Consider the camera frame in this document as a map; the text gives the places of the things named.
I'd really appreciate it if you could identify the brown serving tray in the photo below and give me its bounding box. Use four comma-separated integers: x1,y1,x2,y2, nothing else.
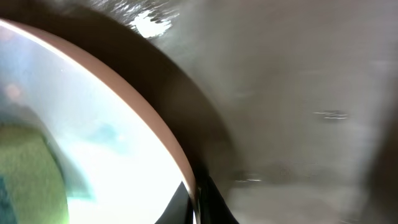
1,0,397,223

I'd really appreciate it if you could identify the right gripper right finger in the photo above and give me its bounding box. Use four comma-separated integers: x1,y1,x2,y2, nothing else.
198,176,239,224

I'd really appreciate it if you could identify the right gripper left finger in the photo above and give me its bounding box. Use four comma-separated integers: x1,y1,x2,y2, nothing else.
155,182,193,224

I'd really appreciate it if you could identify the white plate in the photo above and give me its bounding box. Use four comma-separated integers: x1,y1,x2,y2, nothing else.
1,19,201,223

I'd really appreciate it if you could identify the green yellow sponge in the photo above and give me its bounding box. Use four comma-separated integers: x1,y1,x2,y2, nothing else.
1,125,69,224

